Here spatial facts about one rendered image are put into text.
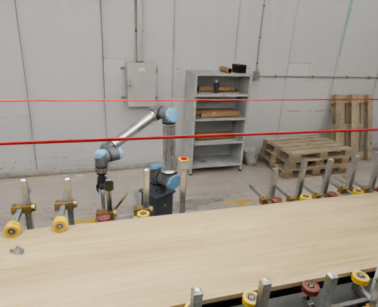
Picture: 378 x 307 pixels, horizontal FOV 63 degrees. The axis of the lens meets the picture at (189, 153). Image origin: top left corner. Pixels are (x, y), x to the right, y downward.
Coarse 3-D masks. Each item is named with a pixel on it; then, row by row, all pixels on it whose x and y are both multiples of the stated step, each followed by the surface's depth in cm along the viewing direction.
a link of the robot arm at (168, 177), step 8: (160, 112) 258; (168, 112) 252; (176, 112) 256; (168, 120) 254; (176, 120) 258; (168, 128) 258; (168, 144) 264; (168, 152) 267; (168, 160) 270; (168, 168) 272; (176, 168) 282; (160, 176) 280; (168, 176) 273; (176, 176) 274; (168, 184) 272; (176, 184) 279
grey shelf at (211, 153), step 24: (192, 72) 440; (216, 72) 451; (192, 96) 446; (216, 96) 449; (240, 96) 493; (192, 120) 451; (216, 120) 463; (240, 120) 499; (192, 144) 464; (216, 144) 527; (240, 144) 504; (192, 168) 479; (240, 168) 506
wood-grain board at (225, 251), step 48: (0, 240) 171; (48, 240) 173; (96, 240) 175; (144, 240) 177; (192, 240) 180; (240, 240) 182; (288, 240) 184; (336, 240) 187; (0, 288) 139; (48, 288) 141; (96, 288) 142; (144, 288) 144; (240, 288) 147
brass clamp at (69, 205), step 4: (60, 200) 201; (64, 200) 201; (76, 200) 202; (56, 204) 197; (60, 204) 198; (64, 204) 198; (68, 204) 199; (72, 204) 200; (76, 204) 201; (56, 208) 198; (68, 208) 200; (72, 208) 201
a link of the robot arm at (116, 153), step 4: (108, 148) 237; (112, 148) 235; (116, 148) 236; (120, 148) 236; (112, 152) 230; (116, 152) 232; (120, 152) 233; (112, 156) 229; (116, 156) 231; (120, 156) 233; (112, 160) 231
